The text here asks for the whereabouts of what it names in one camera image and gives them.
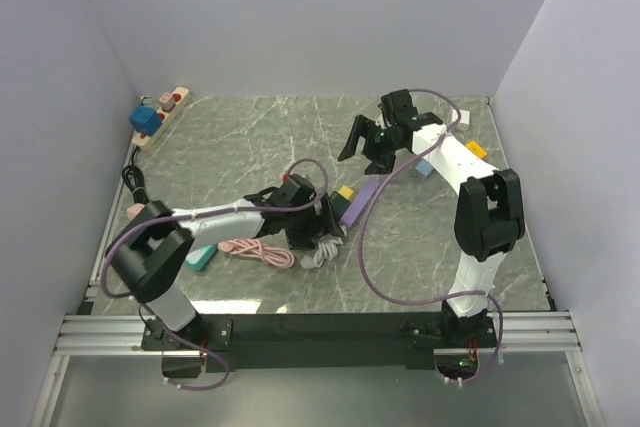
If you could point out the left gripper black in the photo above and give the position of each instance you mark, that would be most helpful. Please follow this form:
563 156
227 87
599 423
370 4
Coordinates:
320 224

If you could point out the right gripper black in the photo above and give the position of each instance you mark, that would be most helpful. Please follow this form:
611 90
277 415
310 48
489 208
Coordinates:
367 128

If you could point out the purple power strip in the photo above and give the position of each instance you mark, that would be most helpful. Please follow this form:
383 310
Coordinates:
360 203

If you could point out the yellow white plug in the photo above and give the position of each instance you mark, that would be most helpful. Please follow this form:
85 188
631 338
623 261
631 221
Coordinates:
347 192

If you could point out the light blue plug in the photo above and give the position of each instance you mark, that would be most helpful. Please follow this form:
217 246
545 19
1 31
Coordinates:
424 168

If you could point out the pink power strip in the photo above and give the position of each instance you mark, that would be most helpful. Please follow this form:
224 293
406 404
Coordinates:
250 249

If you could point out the yellow cube socket adapter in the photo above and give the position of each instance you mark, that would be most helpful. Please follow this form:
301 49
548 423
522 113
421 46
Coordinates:
477 149

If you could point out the teal power strip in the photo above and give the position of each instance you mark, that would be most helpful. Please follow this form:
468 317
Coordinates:
198 259

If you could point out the dark green cube socket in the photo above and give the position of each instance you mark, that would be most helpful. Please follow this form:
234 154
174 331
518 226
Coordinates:
339 204

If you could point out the white plug adapter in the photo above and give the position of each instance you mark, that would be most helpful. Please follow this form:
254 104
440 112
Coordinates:
460 119

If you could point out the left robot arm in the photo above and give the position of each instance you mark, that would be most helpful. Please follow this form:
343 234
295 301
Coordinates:
149 253

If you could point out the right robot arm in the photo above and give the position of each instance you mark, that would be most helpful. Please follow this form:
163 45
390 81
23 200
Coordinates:
489 217

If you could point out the dusty pink plug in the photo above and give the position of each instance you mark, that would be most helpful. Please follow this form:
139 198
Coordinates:
167 102

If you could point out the blue cube socket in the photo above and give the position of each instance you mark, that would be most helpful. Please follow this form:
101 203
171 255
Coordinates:
145 120

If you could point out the black mounting base bar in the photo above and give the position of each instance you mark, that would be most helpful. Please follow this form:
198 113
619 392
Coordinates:
276 341

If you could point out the beige red power strip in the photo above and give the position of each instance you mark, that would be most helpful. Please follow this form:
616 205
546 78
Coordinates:
182 97

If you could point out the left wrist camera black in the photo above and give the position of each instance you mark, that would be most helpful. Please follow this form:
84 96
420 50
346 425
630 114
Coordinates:
296 191

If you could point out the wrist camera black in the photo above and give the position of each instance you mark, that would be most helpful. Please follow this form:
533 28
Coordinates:
397 107
296 191

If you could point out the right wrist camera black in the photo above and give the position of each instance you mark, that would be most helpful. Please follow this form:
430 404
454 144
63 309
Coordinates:
397 107

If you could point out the aluminium rail frame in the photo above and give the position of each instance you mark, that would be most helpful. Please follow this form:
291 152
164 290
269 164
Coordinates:
100 376

